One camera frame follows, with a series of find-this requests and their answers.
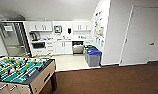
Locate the bin with black lid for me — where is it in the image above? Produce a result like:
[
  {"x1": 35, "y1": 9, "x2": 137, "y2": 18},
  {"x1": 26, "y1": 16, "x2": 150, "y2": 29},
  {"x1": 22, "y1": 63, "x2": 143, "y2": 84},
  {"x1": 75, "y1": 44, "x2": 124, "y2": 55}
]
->
[{"x1": 83, "y1": 43, "x2": 96, "y2": 50}]

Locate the narrow white drawer unit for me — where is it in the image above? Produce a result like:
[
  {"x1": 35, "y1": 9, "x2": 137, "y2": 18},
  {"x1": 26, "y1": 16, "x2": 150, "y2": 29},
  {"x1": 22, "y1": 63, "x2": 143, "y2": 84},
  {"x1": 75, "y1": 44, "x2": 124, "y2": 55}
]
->
[{"x1": 83, "y1": 39, "x2": 95, "y2": 47}]

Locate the white under-sink cabinet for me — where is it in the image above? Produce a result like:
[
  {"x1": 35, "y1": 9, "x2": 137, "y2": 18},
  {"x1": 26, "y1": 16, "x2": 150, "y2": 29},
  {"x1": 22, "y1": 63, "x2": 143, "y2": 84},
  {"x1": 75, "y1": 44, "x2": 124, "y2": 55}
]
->
[{"x1": 54, "y1": 40, "x2": 74, "y2": 56}]

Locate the grey bin with blue lid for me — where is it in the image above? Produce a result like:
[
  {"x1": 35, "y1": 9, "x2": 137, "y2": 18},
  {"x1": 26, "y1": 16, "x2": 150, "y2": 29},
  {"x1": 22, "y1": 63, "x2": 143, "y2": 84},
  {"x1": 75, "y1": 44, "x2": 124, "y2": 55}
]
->
[{"x1": 86, "y1": 48, "x2": 103, "y2": 68}]

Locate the chrome sink faucet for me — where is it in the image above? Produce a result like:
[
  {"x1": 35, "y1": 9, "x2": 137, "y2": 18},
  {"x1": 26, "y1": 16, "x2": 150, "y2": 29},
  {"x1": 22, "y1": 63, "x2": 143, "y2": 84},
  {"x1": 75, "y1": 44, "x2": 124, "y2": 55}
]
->
[{"x1": 61, "y1": 34, "x2": 67, "y2": 41}]

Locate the wide white drawer unit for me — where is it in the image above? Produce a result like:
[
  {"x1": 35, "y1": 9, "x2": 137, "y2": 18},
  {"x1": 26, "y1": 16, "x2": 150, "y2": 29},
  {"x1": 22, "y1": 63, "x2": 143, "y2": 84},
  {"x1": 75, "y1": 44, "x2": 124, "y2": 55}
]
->
[{"x1": 30, "y1": 40, "x2": 57, "y2": 57}]

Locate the black built-in microwave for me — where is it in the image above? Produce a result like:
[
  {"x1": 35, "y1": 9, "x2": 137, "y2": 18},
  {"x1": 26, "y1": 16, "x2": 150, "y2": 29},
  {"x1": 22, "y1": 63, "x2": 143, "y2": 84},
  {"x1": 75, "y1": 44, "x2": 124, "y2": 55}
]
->
[{"x1": 30, "y1": 41, "x2": 47, "y2": 50}]

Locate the green foosball table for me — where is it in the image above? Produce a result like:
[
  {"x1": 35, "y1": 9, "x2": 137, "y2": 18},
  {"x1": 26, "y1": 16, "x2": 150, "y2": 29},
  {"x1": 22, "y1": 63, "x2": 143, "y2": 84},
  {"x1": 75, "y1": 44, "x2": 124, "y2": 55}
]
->
[{"x1": 0, "y1": 55, "x2": 59, "y2": 94}]

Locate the white room door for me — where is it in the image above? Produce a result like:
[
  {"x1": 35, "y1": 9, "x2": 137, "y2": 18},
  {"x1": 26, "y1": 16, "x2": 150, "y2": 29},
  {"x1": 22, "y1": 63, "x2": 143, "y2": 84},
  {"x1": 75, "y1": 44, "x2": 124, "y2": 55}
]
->
[{"x1": 119, "y1": 5, "x2": 158, "y2": 66}]

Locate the stainless steel refrigerator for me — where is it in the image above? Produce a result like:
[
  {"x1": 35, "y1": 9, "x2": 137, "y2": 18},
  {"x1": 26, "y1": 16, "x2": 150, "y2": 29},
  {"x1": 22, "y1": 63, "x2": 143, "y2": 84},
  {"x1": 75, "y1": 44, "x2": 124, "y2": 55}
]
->
[{"x1": 0, "y1": 20, "x2": 31, "y2": 58}]

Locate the small blue wall notice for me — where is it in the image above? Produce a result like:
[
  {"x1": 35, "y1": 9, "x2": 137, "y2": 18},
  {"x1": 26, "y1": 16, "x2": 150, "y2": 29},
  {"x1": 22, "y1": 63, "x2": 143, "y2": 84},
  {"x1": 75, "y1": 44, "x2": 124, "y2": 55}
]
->
[{"x1": 96, "y1": 36, "x2": 102, "y2": 44}]

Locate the white three-door wall cabinet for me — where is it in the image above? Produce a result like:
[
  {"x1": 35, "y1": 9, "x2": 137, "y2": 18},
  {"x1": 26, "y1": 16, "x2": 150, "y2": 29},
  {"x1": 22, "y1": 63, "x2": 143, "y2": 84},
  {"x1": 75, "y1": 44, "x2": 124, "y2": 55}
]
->
[{"x1": 71, "y1": 20, "x2": 93, "y2": 32}]

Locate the small green wall notice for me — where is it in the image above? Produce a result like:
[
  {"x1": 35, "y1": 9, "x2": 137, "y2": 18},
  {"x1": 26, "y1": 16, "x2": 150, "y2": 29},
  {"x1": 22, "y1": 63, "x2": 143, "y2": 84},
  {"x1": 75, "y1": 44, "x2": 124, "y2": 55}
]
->
[{"x1": 99, "y1": 37, "x2": 105, "y2": 47}]

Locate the metal door handle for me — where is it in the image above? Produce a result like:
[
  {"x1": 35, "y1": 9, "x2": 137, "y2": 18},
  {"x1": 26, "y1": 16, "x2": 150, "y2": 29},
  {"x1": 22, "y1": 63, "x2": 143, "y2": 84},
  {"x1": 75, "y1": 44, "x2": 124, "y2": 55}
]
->
[{"x1": 147, "y1": 41, "x2": 156, "y2": 46}]

